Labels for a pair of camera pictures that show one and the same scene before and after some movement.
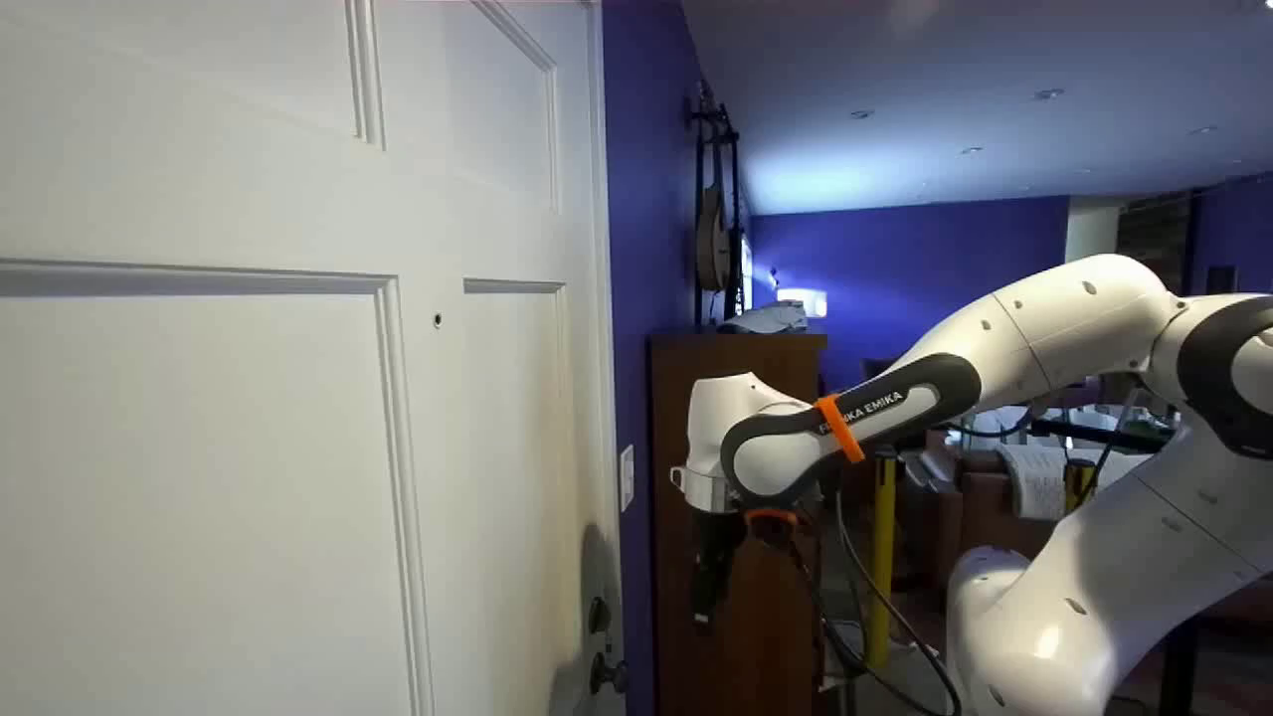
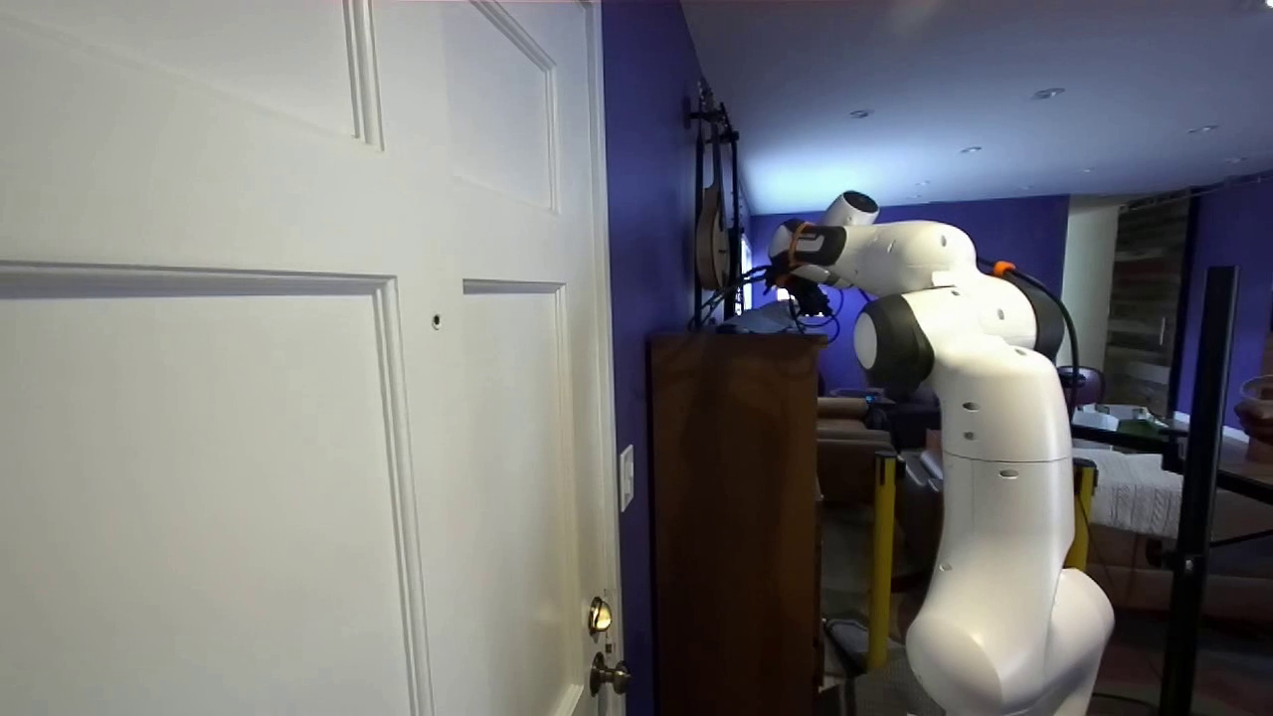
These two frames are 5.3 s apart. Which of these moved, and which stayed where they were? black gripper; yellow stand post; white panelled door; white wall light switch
Moved: black gripper
Stayed: yellow stand post; white wall light switch; white panelled door
